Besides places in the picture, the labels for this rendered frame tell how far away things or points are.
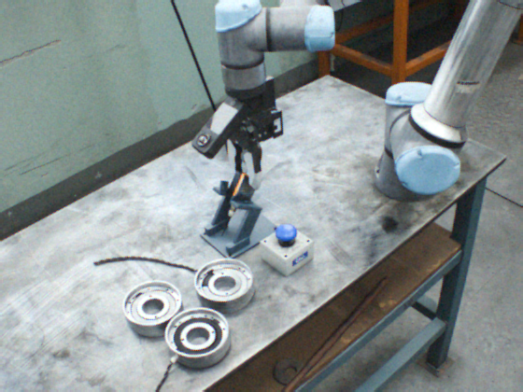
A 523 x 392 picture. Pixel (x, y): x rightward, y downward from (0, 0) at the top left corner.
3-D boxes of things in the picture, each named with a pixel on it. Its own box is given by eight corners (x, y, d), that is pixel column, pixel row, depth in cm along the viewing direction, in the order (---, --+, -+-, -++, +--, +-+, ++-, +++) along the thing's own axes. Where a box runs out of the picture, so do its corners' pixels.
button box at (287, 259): (287, 277, 110) (286, 259, 107) (261, 259, 115) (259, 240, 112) (318, 256, 114) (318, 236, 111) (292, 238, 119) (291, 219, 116)
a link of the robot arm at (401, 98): (433, 128, 129) (438, 73, 120) (445, 162, 118) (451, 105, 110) (380, 128, 130) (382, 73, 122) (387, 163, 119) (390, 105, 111)
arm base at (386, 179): (402, 153, 139) (404, 117, 133) (454, 180, 129) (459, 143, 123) (360, 181, 132) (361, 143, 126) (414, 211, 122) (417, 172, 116)
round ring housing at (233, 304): (267, 295, 107) (266, 279, 105) (221, 326, 102) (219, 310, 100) (231, 265, 114) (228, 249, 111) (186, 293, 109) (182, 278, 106)
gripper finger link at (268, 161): (285, 183, 114) (276, 139, 110) (260, 197, 112) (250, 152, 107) (275, 178, 117) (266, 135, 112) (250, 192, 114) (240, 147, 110)
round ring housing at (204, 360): (202, 314, 105) (198, 298, 102) (244, 343, 99) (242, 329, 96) (157, 348, 99) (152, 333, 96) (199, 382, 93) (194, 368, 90)
